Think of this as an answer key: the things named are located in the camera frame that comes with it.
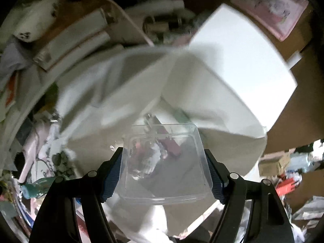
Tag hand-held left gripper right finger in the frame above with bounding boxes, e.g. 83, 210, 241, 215
204, 149, 295, 243

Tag clear plastic box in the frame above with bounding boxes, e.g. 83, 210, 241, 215
116, 123, 213, 206

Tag large clear bottle blue cap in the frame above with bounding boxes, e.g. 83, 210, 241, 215
20, 177, 55, 199

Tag pink printed paper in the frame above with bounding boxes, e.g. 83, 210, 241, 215
230, 0, 309, 42

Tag pile of floor clutter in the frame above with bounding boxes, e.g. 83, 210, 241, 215
258, 139, 324, 233

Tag purple cloth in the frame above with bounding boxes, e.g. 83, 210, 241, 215
0, 40, 31, 81

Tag grey flat box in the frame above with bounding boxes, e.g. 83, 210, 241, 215
33, 7, 112, 71

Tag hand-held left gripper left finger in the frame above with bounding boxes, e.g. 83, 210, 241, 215
29, 147, 124, 243

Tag white panda bowl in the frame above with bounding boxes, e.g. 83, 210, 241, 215
11, 0, 60, 43

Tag white cable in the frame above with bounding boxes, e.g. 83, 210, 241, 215
68, 0, 155, 46

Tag brown cylindrical spools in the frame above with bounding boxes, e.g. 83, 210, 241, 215
142, 15, 183, 41

